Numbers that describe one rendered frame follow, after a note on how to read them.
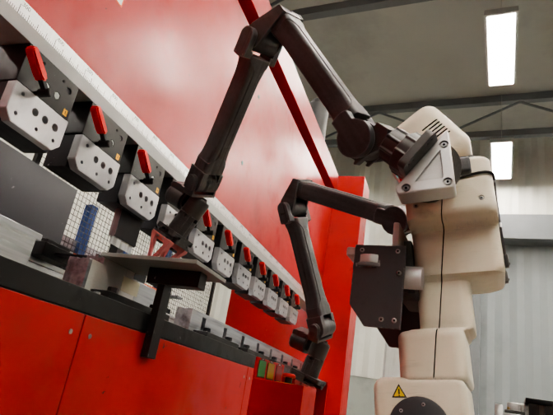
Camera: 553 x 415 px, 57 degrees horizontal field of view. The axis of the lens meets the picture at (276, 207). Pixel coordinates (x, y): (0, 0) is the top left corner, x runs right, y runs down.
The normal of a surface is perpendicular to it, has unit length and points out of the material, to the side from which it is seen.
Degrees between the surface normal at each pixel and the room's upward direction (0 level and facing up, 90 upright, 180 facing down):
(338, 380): 90
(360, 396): 90
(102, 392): 90
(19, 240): 90
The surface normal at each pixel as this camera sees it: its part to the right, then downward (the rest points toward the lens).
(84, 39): 0.94, 0.04
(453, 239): -0.38, -0.39
